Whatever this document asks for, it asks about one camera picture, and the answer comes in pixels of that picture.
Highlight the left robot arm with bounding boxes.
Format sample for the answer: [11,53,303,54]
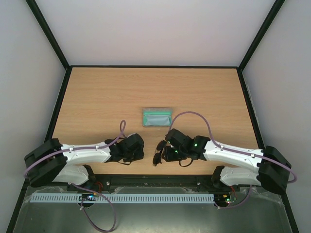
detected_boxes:
[24,133,144,187]

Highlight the light blue cleaning cloth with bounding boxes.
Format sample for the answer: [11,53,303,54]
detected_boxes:
[143,115,171,127]

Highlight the grey glasses case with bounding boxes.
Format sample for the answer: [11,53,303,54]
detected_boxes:
[142,107,173,127]

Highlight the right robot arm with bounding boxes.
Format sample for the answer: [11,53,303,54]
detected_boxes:
[164,129,292,195]

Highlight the black aluminium frame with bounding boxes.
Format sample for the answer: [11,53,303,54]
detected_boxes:
[4,0,301,233]

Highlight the black front mounting rail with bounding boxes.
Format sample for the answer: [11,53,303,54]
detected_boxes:
[24,172,284,192]

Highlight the black round sunglasses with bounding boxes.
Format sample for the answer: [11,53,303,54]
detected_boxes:
[153,140,168,166]

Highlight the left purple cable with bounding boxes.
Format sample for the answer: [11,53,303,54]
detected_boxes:
[23,120,126,231]

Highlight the light blue slotted cable duct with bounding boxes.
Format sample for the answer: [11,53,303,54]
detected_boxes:
[30,193,214,204]

